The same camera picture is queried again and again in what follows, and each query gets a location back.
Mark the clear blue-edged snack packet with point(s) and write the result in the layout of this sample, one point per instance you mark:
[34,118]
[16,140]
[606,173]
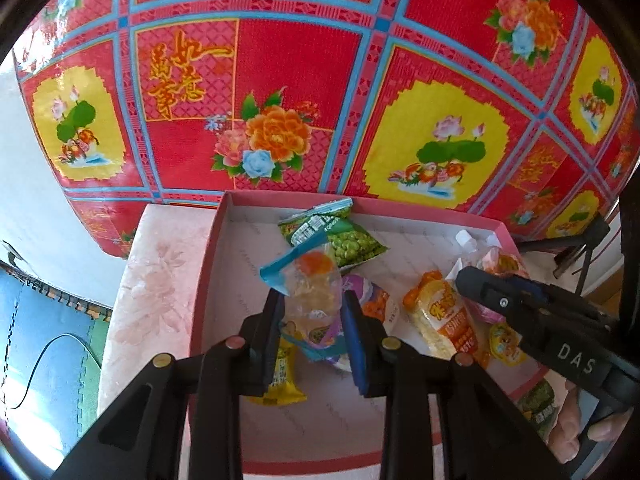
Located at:
[310,290]

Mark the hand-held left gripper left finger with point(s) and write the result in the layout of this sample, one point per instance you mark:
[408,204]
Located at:
[267,340]

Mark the yellow snack packet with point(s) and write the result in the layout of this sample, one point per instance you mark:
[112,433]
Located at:
[282,385]

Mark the black tripod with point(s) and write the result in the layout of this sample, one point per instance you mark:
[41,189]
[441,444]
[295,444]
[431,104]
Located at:
[595,232]

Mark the yellow jelly cup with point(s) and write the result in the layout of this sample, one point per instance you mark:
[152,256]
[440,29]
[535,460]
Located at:
[505,345]

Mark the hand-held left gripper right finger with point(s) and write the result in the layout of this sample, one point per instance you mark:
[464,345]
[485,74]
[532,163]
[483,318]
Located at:
[357,350]

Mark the green pea snack packet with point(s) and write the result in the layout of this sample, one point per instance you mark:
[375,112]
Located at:
[350,245]
[537,405]

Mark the small orange snack packet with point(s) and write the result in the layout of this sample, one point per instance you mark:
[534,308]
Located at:
[505,262]

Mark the pink drink pouch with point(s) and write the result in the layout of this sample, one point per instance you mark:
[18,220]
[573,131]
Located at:
[465,260]

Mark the purple white snack packet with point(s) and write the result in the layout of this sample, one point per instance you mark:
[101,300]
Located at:
[372,295]

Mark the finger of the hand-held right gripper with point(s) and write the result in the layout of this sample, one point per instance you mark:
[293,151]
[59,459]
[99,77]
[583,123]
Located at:
[495,297]
[532,287]

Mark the red floral printed cloth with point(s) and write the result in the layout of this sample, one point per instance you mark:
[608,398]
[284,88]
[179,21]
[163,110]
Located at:
[300,60]

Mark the orange white snack packet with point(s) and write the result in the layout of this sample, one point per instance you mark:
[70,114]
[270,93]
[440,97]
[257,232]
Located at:
[445,325]

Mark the pink cardboard box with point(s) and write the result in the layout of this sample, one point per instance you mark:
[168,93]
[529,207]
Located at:
[325,420]

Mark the person's right hand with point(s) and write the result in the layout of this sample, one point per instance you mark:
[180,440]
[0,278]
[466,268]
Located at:
[562,425]

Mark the blue foam mat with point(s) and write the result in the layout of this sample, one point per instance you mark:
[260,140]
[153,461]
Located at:
[40,310]

